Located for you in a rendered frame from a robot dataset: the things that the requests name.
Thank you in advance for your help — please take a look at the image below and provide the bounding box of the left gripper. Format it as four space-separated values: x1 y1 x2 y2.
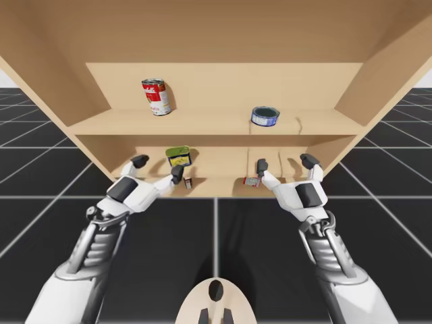
105 154 185 215

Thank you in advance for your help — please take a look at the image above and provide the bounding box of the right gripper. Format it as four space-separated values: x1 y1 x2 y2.
256 153 329 222

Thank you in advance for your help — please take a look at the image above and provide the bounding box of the green and blue rectangular can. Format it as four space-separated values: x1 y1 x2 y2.
165 145 192 168

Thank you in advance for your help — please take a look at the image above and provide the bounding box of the blue flat can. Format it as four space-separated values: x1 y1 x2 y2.
250 105 280 128

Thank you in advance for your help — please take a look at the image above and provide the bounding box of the red and white can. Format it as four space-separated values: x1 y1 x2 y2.
140 78 173 117

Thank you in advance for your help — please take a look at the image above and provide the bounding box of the pale wooden shelf unit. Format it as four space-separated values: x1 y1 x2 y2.
0 0 432 199

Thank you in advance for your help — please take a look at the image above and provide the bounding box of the tan robot part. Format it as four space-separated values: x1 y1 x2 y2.
174 275 257 324

